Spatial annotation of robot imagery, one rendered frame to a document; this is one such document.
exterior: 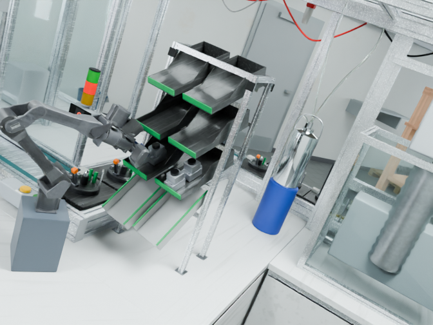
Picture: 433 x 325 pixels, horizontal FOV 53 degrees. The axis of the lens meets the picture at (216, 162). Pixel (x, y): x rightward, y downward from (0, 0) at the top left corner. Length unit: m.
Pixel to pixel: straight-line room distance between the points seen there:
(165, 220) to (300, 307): 0.80
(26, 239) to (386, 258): 1.41
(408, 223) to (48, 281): 1.39
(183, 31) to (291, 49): 1.71
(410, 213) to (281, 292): 0.66
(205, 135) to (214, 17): 4.66
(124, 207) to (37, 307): 0.48
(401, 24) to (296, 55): 4.55
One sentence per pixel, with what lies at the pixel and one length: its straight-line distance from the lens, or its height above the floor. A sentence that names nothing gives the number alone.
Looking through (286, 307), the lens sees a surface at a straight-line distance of 2.14.
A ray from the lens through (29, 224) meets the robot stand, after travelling 1.47.
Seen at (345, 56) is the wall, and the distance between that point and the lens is 7.49.
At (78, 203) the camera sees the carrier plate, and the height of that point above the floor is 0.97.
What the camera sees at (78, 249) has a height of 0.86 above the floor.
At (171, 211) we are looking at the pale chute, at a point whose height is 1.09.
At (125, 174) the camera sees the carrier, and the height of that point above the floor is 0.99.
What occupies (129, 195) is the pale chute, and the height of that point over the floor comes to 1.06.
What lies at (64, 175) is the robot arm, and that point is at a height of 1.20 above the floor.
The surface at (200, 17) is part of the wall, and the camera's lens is 6.08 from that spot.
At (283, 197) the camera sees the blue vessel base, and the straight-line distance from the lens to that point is 2.24.
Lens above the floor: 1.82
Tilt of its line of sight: 18 degrees down
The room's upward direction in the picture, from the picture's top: 21 degrees clockwise
